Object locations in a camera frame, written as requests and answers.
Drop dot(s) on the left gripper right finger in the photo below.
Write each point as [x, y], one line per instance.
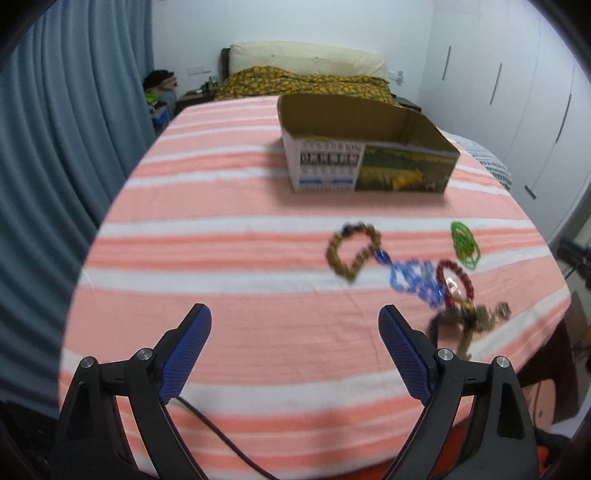
[499, 442]

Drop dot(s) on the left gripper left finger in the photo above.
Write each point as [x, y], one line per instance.
[91, 439]

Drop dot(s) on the wristwatch with leather strap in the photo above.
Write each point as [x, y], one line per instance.
[461, 319]

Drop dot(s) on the white wardrobe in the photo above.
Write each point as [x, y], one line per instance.
[498, 73]

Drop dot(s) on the pink striped bed sheet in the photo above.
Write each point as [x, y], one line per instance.
[295, 374]

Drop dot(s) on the printed cardboard box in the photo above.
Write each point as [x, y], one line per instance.
[342, 143]

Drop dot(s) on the blue curtain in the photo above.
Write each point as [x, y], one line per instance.
[74, 124]

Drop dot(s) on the cream headboard pillow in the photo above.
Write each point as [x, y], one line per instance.
[305, 59]

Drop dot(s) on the yellow floral blanket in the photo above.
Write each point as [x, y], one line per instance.
[271, 81]

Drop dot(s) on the dark wooden nightstand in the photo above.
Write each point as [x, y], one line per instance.
[192, 99]

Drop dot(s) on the dark plush toy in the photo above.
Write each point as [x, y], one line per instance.
[159, 86]

